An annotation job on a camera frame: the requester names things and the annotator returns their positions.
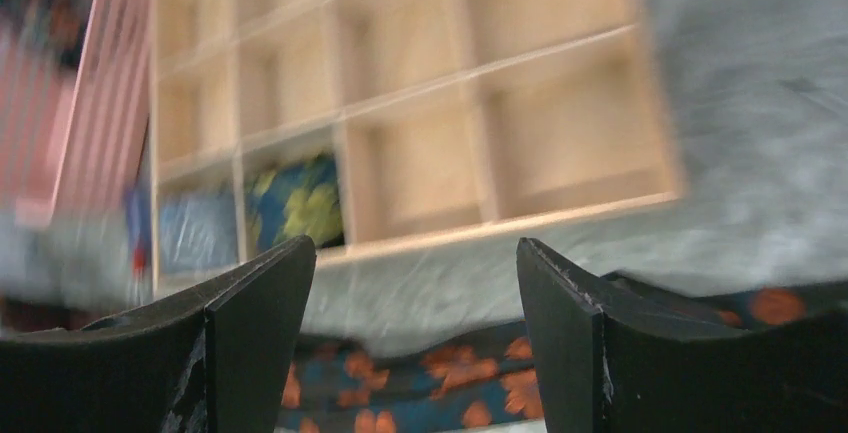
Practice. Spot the orange floral dark tie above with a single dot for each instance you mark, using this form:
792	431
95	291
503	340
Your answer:
486	376

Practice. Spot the rolled grey-blue tie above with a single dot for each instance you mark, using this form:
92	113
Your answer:
197	232

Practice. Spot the crumpled floral tie in basket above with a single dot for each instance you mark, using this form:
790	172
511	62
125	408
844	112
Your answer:
54	27

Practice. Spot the pink plastic basket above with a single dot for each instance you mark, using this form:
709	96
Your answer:
72	140

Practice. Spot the wooden compartment tray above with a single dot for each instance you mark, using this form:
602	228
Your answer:
449	120

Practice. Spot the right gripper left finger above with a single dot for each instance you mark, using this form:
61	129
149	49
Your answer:
210	358

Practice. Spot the rolled blue yellow tie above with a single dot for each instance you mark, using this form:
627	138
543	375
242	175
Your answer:
302	198

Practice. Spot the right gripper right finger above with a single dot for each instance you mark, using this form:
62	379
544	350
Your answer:
615	354

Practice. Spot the red blue screwdriver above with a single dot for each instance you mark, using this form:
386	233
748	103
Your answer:
138	220

